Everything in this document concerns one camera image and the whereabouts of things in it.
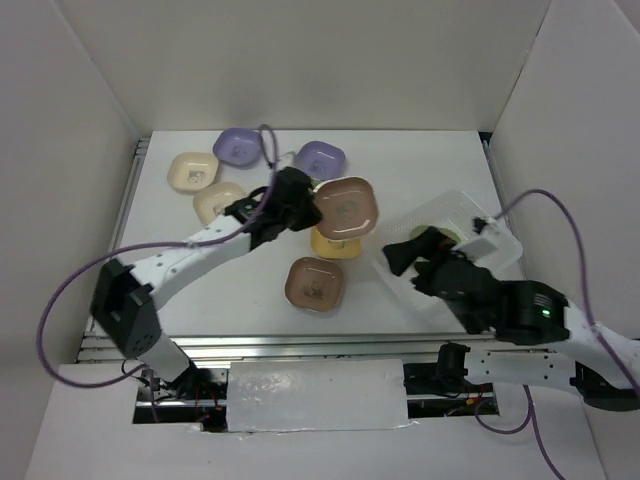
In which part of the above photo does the green panda plate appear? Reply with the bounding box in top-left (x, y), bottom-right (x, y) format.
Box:
top-left (310, 177), bottom-right (324, 193)
top-left (409, 225), bottom-right (461, 243)

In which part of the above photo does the brown panda plate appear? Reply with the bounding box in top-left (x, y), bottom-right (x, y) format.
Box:
top-left (284, 257), bottom-right (345, 313)
top-left (314, 177), bottom-right (379, 242)

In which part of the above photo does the brown panda plate front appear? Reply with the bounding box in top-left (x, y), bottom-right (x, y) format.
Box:
top-left (284, 257), bottom-right (345, 313)

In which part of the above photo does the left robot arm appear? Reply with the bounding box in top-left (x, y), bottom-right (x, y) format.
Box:
top-left (90, 167), bottom-right (322, 399)

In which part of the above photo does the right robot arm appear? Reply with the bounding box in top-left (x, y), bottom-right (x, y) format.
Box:
top-left (382, 227), bottom-right (639, 412)

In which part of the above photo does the white perforated plastic bin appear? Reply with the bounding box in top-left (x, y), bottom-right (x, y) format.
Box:
top-left (368, 190), bottom-right (523, 319)

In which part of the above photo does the purple panda plate right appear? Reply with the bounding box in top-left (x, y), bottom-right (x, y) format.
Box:
top-left (293, 141), bottom-right (346, 181)

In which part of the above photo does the purple panda plate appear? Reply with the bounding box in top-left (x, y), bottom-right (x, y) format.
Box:
top-left (212, 127), bottom-right (261, 169)
top-left (293, 141), bottom-right (346, 181)

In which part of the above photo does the yellow panda plate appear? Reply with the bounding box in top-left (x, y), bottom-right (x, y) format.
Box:
top-left (311, 227), bottom-right (362, 260)

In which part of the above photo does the purple panda plate left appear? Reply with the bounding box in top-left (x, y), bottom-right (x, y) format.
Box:
top-left (212, 127), bottom-right (261, 169)

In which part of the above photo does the cream panda plate lower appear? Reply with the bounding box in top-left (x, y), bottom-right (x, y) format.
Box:
top-left (192, 182), bottom-right (246, 225)

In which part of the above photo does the cream panda plate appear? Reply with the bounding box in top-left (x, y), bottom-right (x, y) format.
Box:
top-left (192, 182), bottom-right (246, 225)
top-left (167, 152), bottom-right (219, 194)

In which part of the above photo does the cream panda plate upper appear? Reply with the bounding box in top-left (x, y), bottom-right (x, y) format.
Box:
top-left (167, 152), bottom-right (219, 194)

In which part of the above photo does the white foam cover panel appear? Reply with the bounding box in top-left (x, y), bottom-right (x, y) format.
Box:
top-left (226, 359), bottom-right (410, 433)

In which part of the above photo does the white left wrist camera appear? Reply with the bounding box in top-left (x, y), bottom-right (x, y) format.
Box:
top-left (272, 151), bottom-right (296, 175)

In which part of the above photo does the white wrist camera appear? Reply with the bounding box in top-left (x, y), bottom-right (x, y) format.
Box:
top-left (272, 151), bottom-right (296, 175)
top-left (455, 216), bottom-right (510, 262)

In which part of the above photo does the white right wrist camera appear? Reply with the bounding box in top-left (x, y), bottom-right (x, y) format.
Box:
top-left (455, 216), bottom-right (510, 262)

